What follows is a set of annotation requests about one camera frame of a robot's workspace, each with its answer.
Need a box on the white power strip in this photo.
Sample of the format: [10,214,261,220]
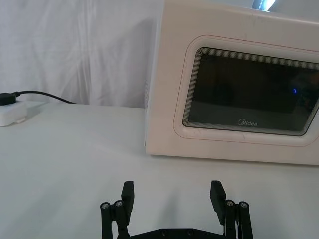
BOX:
[0,101,28,127]

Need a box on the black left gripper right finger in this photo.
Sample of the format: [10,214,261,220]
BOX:
[210,180,254,239]

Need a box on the cream microwave oven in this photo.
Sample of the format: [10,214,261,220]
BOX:
[144,0,319,166]

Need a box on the white curtain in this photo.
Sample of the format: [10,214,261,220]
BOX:
[0,0,165,108]

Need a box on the black power plug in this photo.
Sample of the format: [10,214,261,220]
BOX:
[0,92,18,107]

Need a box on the white table cloth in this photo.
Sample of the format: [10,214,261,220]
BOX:
[0,101,319,239]

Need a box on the black power cable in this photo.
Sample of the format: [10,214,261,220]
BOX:
[14,90,76,104]

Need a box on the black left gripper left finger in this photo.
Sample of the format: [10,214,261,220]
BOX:
[100,181,136,239]

